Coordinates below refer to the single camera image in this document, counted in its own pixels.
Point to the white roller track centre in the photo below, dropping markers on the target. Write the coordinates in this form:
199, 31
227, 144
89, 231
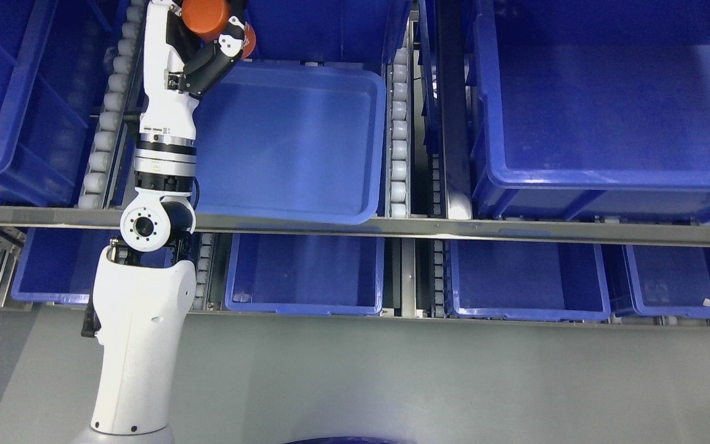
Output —
399, 132

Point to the large blue bin right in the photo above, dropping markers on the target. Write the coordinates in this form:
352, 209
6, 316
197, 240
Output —
591, 109

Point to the blue bin lower right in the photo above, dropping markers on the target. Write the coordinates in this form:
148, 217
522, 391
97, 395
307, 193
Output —
525, 281

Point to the white roller track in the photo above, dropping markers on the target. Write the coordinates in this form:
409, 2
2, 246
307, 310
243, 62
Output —
107, 161
399, 132

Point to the metal shelf front rail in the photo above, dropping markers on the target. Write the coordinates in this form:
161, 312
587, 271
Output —
418, 228

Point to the blue tray on shelf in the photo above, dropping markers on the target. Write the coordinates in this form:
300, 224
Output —
291, 142

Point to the blue bin top centre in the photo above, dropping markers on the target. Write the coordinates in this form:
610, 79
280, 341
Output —
368, 32

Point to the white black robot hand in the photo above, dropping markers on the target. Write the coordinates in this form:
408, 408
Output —
179, 69

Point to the blue bin far right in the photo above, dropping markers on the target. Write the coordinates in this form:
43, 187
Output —
663, 281

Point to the orange cylindrical capacitor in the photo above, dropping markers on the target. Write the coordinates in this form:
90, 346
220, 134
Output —
207, 19

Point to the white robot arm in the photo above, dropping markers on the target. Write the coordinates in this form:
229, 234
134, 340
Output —
144, 288

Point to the blue bin lower left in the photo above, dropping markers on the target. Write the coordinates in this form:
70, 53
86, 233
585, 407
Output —
59, 265

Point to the blue bin upper left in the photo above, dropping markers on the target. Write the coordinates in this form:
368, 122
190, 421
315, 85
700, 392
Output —
38, 156

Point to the blue bin lower centre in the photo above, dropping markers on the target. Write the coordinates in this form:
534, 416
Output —
306, 275

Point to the white roller track left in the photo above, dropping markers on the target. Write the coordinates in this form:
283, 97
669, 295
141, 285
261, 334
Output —
107, 161

